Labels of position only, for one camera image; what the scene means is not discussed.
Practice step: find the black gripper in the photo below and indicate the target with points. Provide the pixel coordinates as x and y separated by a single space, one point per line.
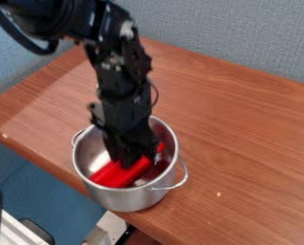
123 111

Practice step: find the red plastic block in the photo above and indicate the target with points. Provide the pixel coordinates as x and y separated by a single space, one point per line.
112 176

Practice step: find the metal pot with handle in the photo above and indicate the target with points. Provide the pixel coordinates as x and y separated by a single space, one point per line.
150 188

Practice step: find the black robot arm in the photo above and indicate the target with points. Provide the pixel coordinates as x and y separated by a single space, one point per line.
103 28

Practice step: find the black object under table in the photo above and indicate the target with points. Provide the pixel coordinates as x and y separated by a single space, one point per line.
39 231

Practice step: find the white appliance at bottom left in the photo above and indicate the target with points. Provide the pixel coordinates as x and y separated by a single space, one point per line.
15 234

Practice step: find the grey metal table frame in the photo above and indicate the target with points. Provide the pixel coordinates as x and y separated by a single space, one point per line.
111 231

